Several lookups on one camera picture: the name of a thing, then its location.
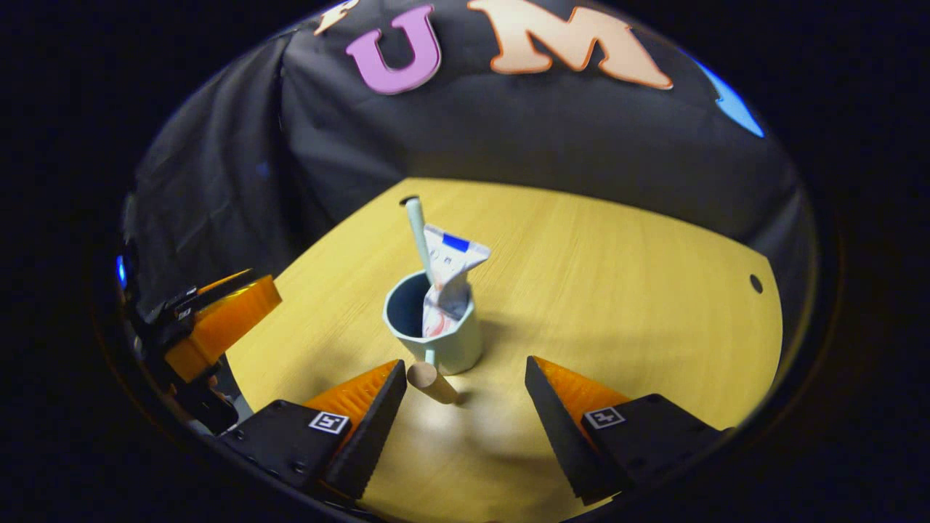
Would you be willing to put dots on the white toothpaste tube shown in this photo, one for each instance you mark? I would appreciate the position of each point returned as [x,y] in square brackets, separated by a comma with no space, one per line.
[454,276]

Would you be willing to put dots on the black backdrop cloth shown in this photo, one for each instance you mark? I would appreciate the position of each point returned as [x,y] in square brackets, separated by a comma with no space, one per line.
[508,123]

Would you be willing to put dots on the pale green toothbrush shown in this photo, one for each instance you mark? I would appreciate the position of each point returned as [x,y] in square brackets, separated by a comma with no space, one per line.
[419,240]

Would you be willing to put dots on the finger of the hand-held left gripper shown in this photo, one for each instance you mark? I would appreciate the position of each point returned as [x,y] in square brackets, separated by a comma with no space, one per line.
[225,319]
[196,294]

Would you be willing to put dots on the wooden desktop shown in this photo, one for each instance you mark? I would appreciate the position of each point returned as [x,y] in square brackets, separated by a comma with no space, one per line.
[617,290]

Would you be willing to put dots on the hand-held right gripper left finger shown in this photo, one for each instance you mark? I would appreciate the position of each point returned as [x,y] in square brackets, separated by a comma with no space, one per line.
[370,428]

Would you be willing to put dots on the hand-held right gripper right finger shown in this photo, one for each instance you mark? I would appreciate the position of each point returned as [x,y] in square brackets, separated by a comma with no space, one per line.
[556,436]

